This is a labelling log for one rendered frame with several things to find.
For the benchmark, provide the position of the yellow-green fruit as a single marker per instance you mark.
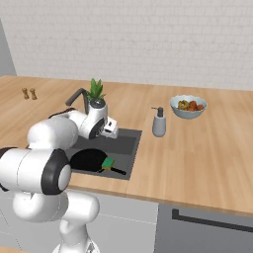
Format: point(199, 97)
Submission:
point(182, 104)

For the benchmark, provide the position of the dark grey sink basin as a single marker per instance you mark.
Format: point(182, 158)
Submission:
point(126, 145)

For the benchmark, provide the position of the grey soap dispenser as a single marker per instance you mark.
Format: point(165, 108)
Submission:
point(159, 125)

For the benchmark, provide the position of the dark grey tap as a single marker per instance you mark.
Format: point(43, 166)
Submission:
point(77, 93)

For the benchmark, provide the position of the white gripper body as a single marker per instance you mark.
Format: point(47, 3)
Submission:
point(112, 133)

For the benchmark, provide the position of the brown wooden shaker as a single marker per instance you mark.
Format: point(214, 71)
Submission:
point(33, 94)
point(25, 94)

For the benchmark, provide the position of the light grey cupboard door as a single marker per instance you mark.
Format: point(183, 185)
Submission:
point(125, 235)

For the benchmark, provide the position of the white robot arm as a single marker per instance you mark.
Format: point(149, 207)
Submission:
point(36, 168)

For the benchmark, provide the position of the green potted plant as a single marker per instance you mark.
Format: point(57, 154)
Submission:
point(96, 88)

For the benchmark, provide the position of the black frying pan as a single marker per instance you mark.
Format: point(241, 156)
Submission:
point(86, 159)

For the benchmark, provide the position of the red-orange fruit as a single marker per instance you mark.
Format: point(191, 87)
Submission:
point(200, 107)
point(192, 105)

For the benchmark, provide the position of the green and yellow sponge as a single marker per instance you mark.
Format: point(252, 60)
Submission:
point(107, 163)

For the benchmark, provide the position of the grey tall cabinet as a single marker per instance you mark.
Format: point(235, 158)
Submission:
point(6, 56)

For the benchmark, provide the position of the pale blue bowl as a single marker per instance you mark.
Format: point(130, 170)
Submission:
point(187, 113)

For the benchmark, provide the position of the grey dishwasher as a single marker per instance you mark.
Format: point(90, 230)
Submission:
point(204, 237)

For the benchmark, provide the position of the light grey drawer front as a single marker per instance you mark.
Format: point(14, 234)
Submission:
point(131, 207)

